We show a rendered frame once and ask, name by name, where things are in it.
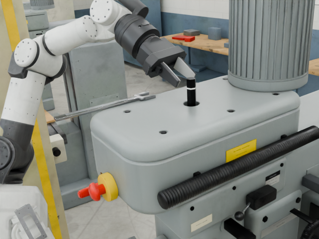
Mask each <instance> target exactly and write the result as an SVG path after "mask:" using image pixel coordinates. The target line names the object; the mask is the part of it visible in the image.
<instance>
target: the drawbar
mask: <svg viewBox="0 0 319 239"><path fill-rule="evenodd" d="M195 87H196V78H195V77H188V78H187V88H195ZM187 102H188V107H194V106H196V89H193V90H189V89H187Z"/></svg>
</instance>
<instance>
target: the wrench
mask: <svg viewBox="0 0 319 239"><path fill-rule="evenodd" d="M155 97H156V95H155V94H151V95H149V91H146V92H141V93H138V94H135V95H133V97H129V98H125V99H121V100H117V101H112V102H109V103H105V104H101V105H97V106H93V107H90V108H86V109H82V110H77V111H73V112H70V113H66V114H62V115H58V116H54V120H55V121H61V120H65V119H69V118H73V117H77V116H81V115H84V114H88V113H92V112H95V111H99V110H104V109H107V108H111V107H115V106H119V105H123V104H126V103H130V102H134V101H138V100H140V101H144V100H149V99H153V98H155Z"/></svg>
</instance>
